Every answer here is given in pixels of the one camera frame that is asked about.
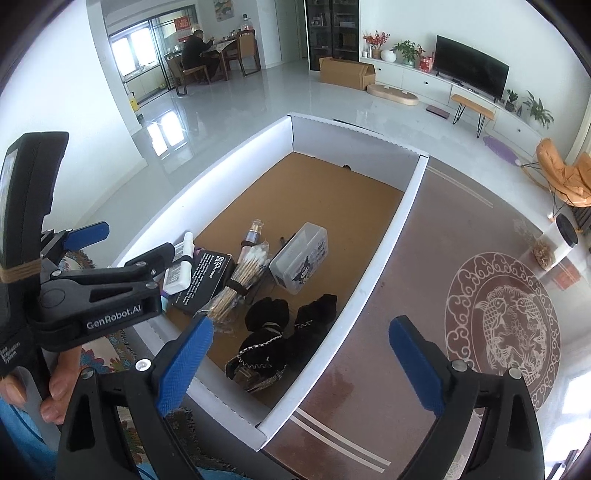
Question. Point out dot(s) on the bag of cotton swabs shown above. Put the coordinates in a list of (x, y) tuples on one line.
[(231, 286)]

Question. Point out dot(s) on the white television cabinet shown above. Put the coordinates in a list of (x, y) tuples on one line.
[(415, 83)]

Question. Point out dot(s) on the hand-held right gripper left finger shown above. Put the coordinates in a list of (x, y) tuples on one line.
[(184, 364)]

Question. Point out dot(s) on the white labelled tube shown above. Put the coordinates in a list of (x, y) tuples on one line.
[(178, 277)]

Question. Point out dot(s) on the person's left hand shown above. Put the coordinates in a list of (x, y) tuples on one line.
[(62, 378)]

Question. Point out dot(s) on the large potted green plant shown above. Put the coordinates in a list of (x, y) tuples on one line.
[(538, 110)]

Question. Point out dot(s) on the black printed carton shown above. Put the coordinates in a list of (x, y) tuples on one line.
[(203, 281)]

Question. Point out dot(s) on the orange lounge chair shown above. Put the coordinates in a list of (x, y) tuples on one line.
[(568, 175)]

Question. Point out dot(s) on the black television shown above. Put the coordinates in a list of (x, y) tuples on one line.
[(471, 67)]

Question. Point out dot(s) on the purple floor mat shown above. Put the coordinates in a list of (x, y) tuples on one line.
[(501, 150)]

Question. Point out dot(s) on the bushy potted plant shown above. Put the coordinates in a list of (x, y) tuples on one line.
[(407, 50)]

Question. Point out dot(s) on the wooden dining table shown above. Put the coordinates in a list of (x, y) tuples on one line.
[(226, 48)]

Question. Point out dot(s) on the wall poster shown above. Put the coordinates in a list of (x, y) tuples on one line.
[(225, 3)]

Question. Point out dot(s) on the dark glass display cabinet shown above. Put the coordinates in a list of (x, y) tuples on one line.
[(332, 32)]

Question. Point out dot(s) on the black knit sock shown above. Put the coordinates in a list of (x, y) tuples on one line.
[(314, 318), (268, 316)]

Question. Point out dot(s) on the wooden stool with hairpin legs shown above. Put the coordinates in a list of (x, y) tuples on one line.
[(471, 104)]

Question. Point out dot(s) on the red gift bag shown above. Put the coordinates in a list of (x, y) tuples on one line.
[(426, 63)]

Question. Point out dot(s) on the clear jar with black lid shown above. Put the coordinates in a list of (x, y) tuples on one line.
[(561, 240)]

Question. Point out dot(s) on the clear plastic lidded box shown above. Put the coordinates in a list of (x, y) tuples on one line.
[(295, 258)]

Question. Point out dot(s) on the oval wooden board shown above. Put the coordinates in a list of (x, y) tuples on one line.
[(392, 94)]

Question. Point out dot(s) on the blue garment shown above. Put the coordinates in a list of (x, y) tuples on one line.
[(23, 443)]

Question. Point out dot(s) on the flat dark floor scale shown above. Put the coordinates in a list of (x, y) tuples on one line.
[(437, 110)]

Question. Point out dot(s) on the brown cardboard box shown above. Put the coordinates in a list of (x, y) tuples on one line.
[(341, 74)]

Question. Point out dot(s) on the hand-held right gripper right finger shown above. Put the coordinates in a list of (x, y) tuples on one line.
[(415, 364)]

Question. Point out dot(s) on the small potted green plant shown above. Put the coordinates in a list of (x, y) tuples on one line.
[(511, 99)]

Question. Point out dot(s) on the white cardboard box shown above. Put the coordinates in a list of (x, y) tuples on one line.
[(355, 152)]

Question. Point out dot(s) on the gold cosmetic tube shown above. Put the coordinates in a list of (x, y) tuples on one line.
[(254, 235)]

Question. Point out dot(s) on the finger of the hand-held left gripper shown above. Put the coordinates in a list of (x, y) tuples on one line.
[(138, 272), (85, 233)]

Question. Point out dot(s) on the yellow floor sign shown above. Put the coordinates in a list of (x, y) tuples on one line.
[(134, 102)]

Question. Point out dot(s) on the wooden dining chair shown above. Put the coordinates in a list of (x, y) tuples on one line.
[(178, 69), (247, 46)]

